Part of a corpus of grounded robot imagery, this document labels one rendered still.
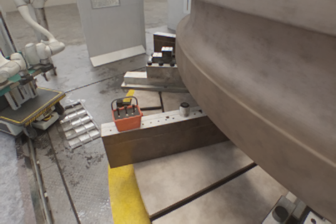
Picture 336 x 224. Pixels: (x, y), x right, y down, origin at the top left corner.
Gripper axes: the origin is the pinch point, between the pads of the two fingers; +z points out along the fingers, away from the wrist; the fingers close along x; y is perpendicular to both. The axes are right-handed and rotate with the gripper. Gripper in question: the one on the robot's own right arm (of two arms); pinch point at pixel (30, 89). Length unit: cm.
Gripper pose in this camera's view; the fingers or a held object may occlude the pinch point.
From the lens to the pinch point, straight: 235.4
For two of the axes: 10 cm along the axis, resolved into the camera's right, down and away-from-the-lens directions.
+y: -9.5, -1.7, 2.5
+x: -3.0, 5.4, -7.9
